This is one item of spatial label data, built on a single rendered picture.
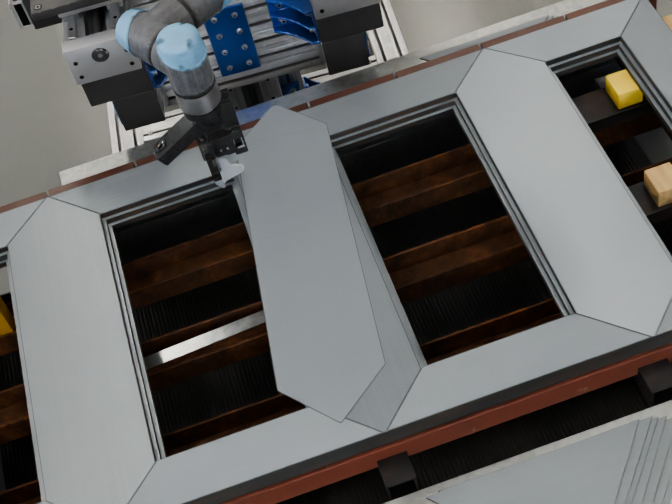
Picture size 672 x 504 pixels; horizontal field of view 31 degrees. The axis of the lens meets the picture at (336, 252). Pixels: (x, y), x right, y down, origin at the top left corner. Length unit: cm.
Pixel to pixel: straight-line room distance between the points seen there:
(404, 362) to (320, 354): 14
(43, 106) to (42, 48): 28
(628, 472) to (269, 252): 72
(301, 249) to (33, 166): 175
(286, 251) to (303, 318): 15
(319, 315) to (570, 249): 43
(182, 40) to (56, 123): 187
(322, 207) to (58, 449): 62
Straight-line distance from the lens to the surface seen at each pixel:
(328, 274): 209
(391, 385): 194
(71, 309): 220
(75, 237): 231
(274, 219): 220
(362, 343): 200
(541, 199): 214
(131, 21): 214
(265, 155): 231
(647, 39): 242
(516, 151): 222
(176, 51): 202
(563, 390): 199
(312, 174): 225
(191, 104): 210
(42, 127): 388
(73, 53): 246
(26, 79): 407
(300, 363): 200
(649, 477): 194
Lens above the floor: 247
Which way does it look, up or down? 50 degrees down
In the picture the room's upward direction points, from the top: 16 degrees counter-clockwise
